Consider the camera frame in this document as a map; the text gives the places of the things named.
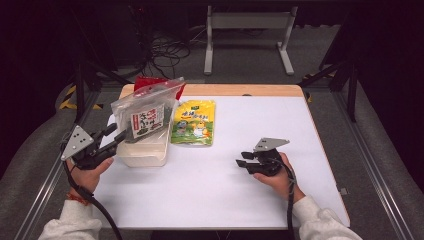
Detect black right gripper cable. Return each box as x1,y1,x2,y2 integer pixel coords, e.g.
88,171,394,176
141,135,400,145
271,158,298,240

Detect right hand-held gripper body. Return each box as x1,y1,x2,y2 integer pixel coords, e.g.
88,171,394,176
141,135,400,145
248,137,291,178

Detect aluminium rail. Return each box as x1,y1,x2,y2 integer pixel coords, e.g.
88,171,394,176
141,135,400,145
14,89,101,240
333,89,414,240

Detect white table sheet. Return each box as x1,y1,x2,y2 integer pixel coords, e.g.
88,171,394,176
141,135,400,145
91,95,351,231

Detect person's left hand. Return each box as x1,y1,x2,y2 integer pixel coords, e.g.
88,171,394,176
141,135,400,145
66,157,115,201

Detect black cables on floor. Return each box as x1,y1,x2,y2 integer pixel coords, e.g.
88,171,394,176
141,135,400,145
139,31,193,84

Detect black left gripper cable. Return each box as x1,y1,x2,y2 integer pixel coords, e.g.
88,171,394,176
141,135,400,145
61,159,124,240

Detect clear bag of dried seaweed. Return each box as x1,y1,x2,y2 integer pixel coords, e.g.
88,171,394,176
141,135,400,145
110,77,187,144

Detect red bracelet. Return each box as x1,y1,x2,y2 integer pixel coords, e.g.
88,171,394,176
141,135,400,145
65,191,92,207

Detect yellow spout pouch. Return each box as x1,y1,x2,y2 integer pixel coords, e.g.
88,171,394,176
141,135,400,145
170,99,217,147

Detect black metal stand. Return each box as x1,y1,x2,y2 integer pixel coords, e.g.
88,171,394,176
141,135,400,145
71,6,133,124
298,59,359,123

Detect white metal stand frame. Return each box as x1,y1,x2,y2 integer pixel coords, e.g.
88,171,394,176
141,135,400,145
203,5,299,76

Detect person's right hand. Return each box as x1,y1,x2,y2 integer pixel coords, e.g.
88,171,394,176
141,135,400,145
252,152,306,203

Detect red and white seasoning packet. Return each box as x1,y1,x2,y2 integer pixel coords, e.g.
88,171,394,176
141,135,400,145
133,75,187,101

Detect yellow black hazard tape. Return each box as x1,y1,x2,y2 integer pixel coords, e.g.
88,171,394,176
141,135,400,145
58,84,104,111

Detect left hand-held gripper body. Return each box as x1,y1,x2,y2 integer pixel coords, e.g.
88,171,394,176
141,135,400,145
60,124,118,171

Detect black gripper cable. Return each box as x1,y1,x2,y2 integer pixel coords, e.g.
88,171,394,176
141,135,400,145
271,158,298,240
61,159,124,240

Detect white divided plastic container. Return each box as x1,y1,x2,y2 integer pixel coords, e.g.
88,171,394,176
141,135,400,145
115,113,172,168

